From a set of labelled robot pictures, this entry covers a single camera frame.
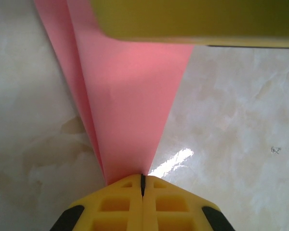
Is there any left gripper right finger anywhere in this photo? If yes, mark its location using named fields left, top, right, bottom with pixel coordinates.
left=142, top=175, right=236, bottom=231

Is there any pink cloth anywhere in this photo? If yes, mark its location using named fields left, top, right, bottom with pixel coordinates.
left=33, top=0, right=196, bottom=186

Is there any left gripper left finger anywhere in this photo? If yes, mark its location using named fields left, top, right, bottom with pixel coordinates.
left=49, top=174, right=144, bottom=231

